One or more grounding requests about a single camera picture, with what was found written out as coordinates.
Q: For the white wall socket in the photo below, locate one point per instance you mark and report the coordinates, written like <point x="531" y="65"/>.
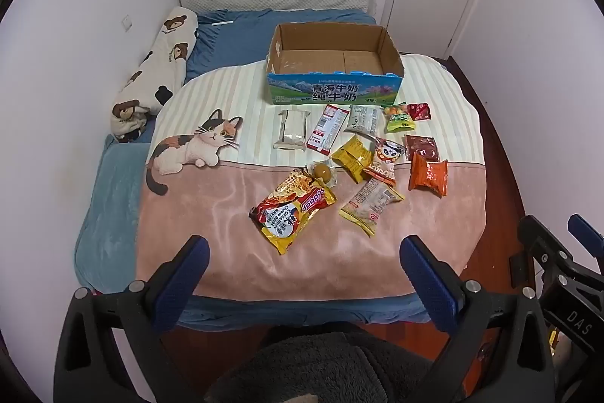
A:
<point x="127" y="22"/>

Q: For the white biscuit packet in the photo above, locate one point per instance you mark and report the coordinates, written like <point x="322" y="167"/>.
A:
<point x="292" y="129"/>

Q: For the silver grey snack packet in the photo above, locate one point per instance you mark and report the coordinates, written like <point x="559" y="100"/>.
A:
<point x="362" y="119"/>

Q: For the cardboard box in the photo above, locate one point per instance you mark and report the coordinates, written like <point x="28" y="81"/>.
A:
<point x="330" y="63"/>

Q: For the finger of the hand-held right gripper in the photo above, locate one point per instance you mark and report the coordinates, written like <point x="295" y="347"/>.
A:
<point x="585" y="230"/>
<point x="535" y="235"/>

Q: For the braised egg packet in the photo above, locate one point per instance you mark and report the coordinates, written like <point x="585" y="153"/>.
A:
<point x="323" y="172"/>

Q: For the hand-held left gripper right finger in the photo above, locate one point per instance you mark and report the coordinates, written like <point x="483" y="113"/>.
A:
<point x="427" y="278"/>

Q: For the small white stick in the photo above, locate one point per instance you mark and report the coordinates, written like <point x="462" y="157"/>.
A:
<point x="222" y="23"/>

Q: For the red and white snack packet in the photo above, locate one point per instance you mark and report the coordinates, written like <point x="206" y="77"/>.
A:
<point x="328" y="127"/>

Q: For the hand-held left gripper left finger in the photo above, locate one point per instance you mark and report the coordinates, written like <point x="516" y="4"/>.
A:
<point x="186" y="278"/>

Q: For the light blue blanket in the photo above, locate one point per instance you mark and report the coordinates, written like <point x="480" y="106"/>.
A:
<point x="108" y="204"/>

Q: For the yellow snack packet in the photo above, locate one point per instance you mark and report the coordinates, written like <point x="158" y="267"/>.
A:
<point x="351" y="156"/>

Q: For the green candy packet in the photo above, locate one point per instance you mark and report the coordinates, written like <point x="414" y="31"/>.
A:
<point x="398" y="119"/>

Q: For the cat printed blanket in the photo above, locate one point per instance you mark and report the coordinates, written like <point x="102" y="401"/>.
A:
<point x="236" y="242"/>

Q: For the bear print pillow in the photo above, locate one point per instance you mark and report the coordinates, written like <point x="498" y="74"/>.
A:
<point x="160" y="53"/>

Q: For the clear wafer snack packet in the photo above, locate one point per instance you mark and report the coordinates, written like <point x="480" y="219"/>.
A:
<point x="373" y="204"/>

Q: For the blue bedsheet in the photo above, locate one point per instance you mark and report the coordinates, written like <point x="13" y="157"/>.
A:
<point x="226" y="44"/>

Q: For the dark red snack packet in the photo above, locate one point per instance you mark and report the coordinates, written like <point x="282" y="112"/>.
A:
<point x="423" y="146"/>

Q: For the small orange striped snack packet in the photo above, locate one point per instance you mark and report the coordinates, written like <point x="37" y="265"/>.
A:
<point x="380" y="172"/>

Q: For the instant noodle packet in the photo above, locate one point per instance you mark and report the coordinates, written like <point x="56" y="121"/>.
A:
<point x="292" y="209"/>

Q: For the small red snack packet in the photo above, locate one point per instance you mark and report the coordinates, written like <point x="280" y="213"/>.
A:
<point x="419" y="111"/>

